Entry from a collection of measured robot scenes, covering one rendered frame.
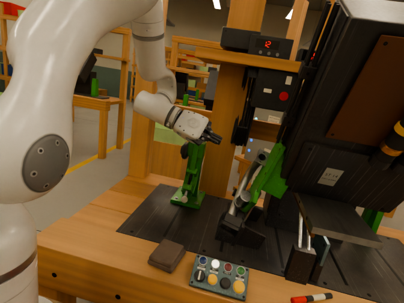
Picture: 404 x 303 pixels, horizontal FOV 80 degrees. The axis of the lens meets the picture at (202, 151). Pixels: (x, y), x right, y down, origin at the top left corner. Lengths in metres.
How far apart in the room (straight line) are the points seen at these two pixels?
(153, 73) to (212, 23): 10.34
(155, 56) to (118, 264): 0.60
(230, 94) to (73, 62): 0.79
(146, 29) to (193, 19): 10.50
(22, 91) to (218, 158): 0.93
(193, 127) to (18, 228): 0.58
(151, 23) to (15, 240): 0.56
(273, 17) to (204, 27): 2.75
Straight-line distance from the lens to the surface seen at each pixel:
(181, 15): 11.34
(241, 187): 0.93
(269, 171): 0.77
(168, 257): 0.75
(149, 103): 0.86
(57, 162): 0.34
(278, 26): 11.11
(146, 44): 0.74
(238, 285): 0.71
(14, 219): 0.44
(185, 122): 0.84
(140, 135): 1.24
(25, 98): 0.34
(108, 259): 0.79
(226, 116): 1.11
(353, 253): 1.12
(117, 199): 1.11
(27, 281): 0.49
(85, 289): 0.87
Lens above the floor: 1.42
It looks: 17 degrees down
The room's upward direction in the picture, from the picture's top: 10 degrees clockwise
